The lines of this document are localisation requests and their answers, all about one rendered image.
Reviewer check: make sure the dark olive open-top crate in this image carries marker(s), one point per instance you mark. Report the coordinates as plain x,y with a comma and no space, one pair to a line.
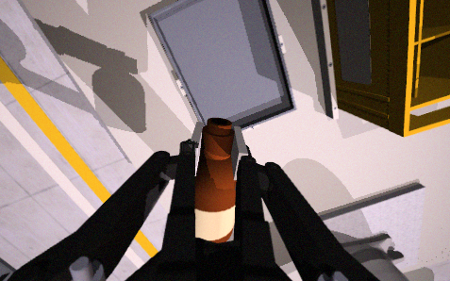
373,42

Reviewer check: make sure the brown glass bottle with cream label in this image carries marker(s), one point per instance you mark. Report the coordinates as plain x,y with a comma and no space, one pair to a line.
214,183

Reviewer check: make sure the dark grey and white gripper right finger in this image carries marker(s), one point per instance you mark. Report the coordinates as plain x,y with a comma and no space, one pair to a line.
315,252

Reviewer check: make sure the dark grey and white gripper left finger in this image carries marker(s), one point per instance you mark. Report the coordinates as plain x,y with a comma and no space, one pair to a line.
95,249

